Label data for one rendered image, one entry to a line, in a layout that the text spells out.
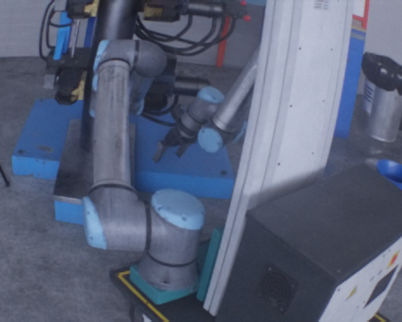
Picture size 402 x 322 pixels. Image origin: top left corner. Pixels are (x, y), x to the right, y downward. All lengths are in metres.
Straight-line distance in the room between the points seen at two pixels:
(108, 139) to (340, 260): 0.81
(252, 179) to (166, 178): 1.48
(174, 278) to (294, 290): 0.49
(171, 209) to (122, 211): 0.13
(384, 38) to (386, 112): 1.30
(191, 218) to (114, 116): 0.39
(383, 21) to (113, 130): 4.02
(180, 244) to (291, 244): 0.44
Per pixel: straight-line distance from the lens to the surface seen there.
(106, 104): 1.71
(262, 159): 1.40
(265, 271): 1.30
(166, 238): 1.53
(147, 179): 2.87
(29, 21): 4.88
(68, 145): 2.96
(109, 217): 1.51
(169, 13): 2.62
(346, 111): 4.02
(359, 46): 3.89
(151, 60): 1.87
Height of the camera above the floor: 1.52
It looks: 27 degrees down
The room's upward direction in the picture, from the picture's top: 9 degrees clockwise
